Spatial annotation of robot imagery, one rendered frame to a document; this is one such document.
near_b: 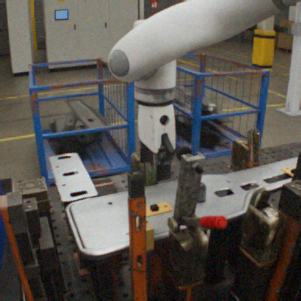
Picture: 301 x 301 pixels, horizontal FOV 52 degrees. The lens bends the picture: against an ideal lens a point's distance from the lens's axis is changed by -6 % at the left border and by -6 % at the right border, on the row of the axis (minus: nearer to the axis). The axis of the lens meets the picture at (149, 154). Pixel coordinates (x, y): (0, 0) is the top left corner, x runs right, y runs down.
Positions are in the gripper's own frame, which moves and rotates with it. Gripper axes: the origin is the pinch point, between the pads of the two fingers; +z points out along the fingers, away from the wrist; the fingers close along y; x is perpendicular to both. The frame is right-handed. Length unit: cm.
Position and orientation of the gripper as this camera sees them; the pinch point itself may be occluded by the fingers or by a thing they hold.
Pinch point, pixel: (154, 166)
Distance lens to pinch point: 73.4
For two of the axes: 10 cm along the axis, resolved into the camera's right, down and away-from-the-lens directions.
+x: -9.2, 1.6, -3.5
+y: -3.9, -3.9, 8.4
